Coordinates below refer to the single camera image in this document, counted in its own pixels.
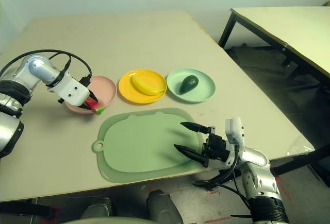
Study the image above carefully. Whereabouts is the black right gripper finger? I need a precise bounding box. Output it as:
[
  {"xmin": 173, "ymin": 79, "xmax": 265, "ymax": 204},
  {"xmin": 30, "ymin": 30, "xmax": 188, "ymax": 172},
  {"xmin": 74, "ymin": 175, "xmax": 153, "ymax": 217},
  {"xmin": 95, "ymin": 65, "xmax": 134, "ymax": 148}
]
[
  {"xmin": 179, "ymin": 121, "xmax": 211, "ymax": 134},
  {"xmin": 174, "ymin": 144, "xmax": 209, "ymax": 168}
]

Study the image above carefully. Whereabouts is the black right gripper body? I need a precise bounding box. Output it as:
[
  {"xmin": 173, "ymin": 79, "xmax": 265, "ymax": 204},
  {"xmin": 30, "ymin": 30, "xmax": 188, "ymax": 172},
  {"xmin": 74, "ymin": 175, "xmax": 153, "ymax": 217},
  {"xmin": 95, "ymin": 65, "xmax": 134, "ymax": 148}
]
[{"xmin": 202, "ymin": 125, "xmax": 232, "ymax": 163}]

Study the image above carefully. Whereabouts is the toy watermelon slice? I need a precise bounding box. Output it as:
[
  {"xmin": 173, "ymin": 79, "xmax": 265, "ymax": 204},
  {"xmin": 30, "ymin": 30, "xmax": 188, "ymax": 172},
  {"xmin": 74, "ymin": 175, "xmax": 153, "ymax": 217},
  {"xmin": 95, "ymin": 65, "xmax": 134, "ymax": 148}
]
[{"xmin": 84, "ymin": 99, "xmax": 106, "ymax": 116}]

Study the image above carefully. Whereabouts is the dark green toy avocado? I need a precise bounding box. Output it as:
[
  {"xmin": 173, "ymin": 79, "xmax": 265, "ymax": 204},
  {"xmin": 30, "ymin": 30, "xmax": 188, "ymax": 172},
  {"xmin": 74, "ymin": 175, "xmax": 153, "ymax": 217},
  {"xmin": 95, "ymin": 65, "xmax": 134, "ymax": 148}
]
[{"xmin": 179, "ymin": 75, "xmax": 199, "ymax": 95}]

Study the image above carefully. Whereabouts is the yellow toy banana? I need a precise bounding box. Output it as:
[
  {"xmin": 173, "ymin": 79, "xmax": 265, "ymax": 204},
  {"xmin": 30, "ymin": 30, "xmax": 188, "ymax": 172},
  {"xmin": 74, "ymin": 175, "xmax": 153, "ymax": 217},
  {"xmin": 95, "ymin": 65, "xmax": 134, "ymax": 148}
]
[{"xmin": 130, "ymin": 74, "xmax": 166, "ymax": 96}]

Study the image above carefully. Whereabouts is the pink plastic plate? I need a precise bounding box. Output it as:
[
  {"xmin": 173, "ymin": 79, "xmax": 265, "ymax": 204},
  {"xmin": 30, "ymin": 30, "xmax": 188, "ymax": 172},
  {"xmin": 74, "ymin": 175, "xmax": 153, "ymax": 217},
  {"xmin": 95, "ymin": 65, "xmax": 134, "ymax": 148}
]
[{"xmin": 63, "ymin": 75, "xmax": 118, "ymax": 115}]

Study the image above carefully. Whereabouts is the yellow plastic plate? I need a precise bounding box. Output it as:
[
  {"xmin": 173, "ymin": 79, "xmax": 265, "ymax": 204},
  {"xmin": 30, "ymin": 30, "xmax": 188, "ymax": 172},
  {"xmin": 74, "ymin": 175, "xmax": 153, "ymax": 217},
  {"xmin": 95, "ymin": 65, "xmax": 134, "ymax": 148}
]
[{"xmin": 118, "ymin": 68, "xmax": 168, "ymax": 105}]

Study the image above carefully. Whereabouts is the mint green plastic plate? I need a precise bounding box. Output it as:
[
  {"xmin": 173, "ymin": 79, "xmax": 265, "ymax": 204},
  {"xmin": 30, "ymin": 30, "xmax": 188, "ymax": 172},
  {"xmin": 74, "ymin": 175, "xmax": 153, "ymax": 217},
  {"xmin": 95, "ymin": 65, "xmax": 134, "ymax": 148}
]
[{"xmin": 166, "ymin": 67, "xmax": 216, "ymax": 103}]

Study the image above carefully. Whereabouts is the grey robot right leg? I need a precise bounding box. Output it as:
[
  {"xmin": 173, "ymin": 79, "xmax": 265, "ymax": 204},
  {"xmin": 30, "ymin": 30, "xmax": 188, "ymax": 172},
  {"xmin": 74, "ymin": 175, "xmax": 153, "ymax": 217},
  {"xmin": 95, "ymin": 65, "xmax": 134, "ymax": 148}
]
[{"xmin": 146, "ymin": 189, "xmax": 184, "ymax": 224}]

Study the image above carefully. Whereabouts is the translucent green cutting board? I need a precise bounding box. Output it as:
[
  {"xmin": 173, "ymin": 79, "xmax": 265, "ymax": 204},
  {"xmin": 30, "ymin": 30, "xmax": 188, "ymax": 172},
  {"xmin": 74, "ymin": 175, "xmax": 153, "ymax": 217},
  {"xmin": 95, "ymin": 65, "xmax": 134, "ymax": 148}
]
[{"xmin": 96, "ymin": 107, "xmax": 207, "ymax": 183}]

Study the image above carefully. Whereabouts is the black table leg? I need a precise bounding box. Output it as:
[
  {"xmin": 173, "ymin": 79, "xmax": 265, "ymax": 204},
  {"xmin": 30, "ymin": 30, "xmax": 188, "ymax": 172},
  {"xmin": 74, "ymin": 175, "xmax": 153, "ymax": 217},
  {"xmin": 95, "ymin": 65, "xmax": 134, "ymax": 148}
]
[
  {"xmin": 270, "ymin": 143, "xmax": 330, "ymax": 176},
  {"xmin": 0, "ymin": 202, "xmax": 56, "ymax": 218}
]

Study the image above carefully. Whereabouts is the clear plastic bag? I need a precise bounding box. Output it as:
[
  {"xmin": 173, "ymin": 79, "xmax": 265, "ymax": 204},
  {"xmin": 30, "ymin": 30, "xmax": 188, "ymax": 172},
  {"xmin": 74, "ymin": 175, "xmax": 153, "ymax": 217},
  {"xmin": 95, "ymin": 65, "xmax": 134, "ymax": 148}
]
[{"xmin": 286, "ymin": 134, "xmax": 316, "ymax": 158}]

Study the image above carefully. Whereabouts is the side table with black legs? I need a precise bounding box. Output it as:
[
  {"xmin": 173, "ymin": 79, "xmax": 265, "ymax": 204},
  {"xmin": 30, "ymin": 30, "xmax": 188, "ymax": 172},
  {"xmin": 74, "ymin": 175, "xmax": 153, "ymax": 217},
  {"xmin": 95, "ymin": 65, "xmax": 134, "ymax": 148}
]
[{"xmin": 218, "ymin": 6, "xmax": 330, "ymax": 88}]

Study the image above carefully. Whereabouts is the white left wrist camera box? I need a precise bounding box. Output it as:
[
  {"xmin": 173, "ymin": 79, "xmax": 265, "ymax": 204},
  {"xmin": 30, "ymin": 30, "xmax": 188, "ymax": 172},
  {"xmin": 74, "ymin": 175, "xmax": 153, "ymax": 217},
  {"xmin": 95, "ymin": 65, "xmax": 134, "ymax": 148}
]
[{"xmin": 47, "ymin": 71, "xmax": 91, "ymax": 108}]

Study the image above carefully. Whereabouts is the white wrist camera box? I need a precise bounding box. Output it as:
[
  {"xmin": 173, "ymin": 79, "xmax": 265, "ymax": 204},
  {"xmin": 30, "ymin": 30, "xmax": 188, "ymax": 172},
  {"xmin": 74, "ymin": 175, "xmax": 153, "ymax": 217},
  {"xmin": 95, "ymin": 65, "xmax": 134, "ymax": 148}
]
[
  {"xmin": 224, "ymin": 117, "xmax": 244, "ymax": 144},
  {"xmin": 47, "ymin": 71, "xmax": 91, "ymax": 108}
]

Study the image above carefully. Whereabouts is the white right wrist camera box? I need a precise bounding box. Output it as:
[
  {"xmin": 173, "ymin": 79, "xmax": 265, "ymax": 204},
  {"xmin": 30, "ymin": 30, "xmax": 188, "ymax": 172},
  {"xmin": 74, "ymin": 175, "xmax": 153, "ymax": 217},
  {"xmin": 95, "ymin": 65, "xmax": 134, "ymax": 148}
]
[{"xmin": 224, "ymin": 117, "xmax": 244, "ymax": 144}]

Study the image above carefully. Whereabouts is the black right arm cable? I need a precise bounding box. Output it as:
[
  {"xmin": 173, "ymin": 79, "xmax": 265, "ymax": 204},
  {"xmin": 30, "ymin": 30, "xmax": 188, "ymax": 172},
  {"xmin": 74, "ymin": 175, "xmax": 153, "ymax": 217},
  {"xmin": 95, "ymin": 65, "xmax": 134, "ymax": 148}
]
[{"xmin": 193, "ymin": 141, "xmax": 253, "ymax": 212}]

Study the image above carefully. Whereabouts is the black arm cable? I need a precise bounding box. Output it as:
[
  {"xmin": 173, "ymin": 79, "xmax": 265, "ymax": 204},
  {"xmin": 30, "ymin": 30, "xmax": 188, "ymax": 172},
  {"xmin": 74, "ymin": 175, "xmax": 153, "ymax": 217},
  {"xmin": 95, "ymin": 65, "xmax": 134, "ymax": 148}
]
[
  {"xmin": 0, "ymin": 49, "xmax": 93, "ymax": 85},
  {"xmin": 193, "ymin": 141, "xmax": 253, "ymax": 212}
]

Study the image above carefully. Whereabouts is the light green ring-handled cutting board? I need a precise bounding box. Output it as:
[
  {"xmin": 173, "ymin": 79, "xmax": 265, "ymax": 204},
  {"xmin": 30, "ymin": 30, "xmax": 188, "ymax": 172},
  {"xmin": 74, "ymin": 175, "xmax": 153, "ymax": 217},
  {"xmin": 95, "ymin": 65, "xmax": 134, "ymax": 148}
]
[{"xmin": 91, "ymin": 112, "xmax": 204, "ymax": 174}]

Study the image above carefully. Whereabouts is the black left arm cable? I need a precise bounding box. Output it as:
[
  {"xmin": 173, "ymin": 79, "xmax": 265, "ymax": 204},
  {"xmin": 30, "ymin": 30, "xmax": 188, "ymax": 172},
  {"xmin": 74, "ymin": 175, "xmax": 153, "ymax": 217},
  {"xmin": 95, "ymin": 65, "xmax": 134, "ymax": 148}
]
[{"xmin": 0, "ymin": 49, "xmax": 93, "ymax": 85}]

